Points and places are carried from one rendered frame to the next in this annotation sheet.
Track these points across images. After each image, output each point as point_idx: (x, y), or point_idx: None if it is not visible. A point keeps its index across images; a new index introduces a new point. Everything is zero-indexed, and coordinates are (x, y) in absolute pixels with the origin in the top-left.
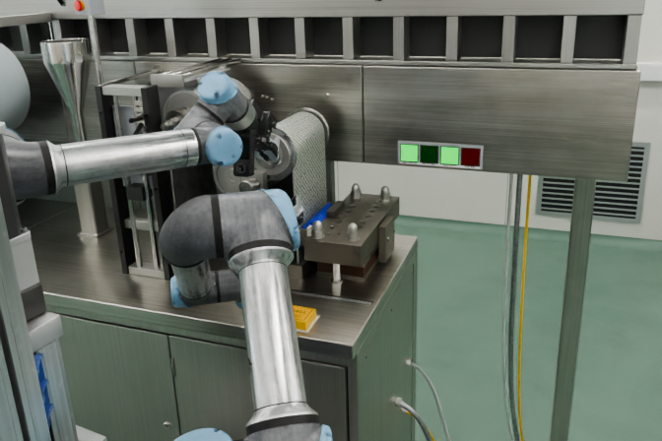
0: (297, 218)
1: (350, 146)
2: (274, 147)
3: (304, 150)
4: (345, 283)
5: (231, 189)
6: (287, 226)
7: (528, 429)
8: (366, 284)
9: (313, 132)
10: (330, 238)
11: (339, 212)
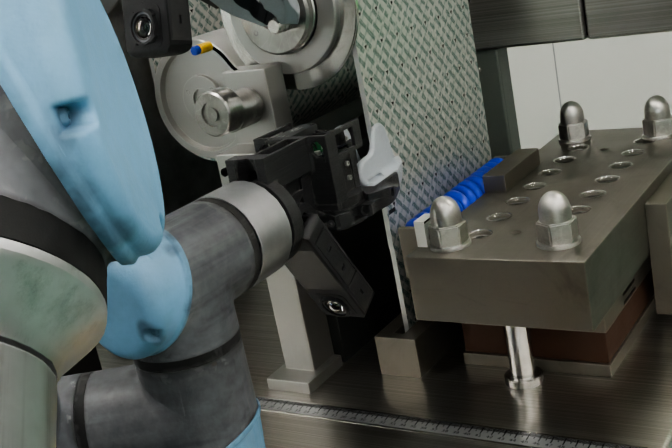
0: (374, 188)
1: None
2: None
3: None
4: (550, 384)
5: (206, 135)
6: (9, 105)
7: None
8: (621, 388)
9: None
10: (487, 247)
11: (524, 177)
